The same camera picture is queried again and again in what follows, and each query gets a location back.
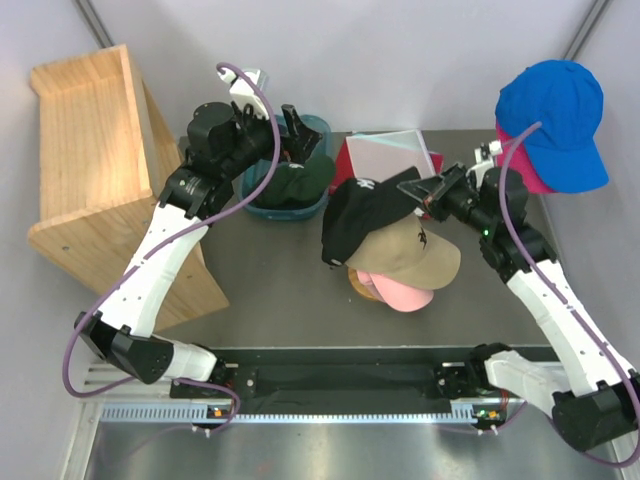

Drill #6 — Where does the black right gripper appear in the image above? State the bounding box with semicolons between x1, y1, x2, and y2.
398;163;495;236

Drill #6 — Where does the translucent zip document pouch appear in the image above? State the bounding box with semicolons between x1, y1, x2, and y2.
346;130;436;181

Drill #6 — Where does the blue baseball cap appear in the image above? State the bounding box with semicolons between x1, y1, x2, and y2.
495;60;609;194

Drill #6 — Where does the grey slotted cable duct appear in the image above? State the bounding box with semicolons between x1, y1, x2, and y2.
100;403;506;424

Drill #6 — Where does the salmon pink baseball cap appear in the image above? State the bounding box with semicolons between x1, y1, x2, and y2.
356;270;434;313

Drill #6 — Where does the round wooden hat stand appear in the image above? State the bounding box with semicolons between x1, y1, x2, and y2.
347;268;383;302

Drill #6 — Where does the dark green baseball cap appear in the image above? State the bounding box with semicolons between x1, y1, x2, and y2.
252;154;336;210

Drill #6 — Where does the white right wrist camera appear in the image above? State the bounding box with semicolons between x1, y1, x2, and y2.
474;140;503;164

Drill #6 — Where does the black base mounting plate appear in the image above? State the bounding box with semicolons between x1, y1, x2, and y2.
168;346;526;401

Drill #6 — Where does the magenta baseball cap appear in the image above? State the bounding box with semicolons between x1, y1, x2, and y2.
495;122;555;194

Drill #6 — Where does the wooden shelf box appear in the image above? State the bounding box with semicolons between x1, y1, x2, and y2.
26;43;231;331

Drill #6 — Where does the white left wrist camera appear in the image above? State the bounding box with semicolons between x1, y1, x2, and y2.
218;68;269;120

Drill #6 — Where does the teal plastic container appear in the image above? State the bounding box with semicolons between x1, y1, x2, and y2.
245;115;333;221

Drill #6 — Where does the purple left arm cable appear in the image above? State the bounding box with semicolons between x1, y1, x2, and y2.
62;61;281;436

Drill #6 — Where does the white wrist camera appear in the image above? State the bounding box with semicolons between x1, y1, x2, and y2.
218;68;269;120
474;140;503;164

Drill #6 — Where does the tan baseball cap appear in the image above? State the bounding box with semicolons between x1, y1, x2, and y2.
346;214;461;290

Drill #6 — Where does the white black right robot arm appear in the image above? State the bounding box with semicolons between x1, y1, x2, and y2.
398;164;639;452

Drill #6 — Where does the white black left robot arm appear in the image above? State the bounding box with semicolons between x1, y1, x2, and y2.
75;102;329;397

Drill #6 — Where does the black baseball cap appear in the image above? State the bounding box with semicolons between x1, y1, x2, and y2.
321;167;420;266

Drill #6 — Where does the red booklet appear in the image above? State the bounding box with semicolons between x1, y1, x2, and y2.
328;140;444;195

